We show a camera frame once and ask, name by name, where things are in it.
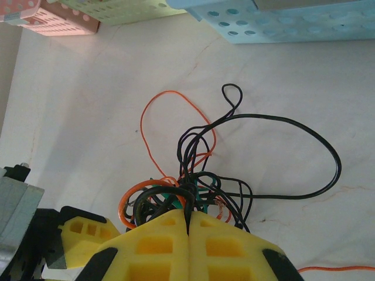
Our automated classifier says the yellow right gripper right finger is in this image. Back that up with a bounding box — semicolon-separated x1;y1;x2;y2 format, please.
189;211;305;281

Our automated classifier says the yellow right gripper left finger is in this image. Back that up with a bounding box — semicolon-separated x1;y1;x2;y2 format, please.
78;209;190;281

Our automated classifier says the thick orange wire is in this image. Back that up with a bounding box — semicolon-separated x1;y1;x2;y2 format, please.
117;178;188;229

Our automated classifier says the green wire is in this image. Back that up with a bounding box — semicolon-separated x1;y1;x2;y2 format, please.
149;174;219;213

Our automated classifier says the thick black wire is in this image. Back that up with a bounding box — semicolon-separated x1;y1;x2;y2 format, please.
178;113;342;232
133;183;196;235

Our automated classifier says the thin orange wire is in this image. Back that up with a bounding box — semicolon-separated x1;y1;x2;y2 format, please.
140;90;217;184
297;265;375;273

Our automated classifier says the pink perforated plastic basket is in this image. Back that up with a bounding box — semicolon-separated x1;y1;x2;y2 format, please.
0;0;100;37

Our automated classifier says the green perforated plastic basket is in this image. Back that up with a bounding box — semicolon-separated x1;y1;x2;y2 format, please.
58;0;188;27

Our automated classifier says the blue perforated plastic basket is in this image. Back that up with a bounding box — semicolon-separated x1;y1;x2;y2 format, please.
166;0;375;44

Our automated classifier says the thin black wire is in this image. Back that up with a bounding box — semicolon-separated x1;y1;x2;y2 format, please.
178;84;244;182

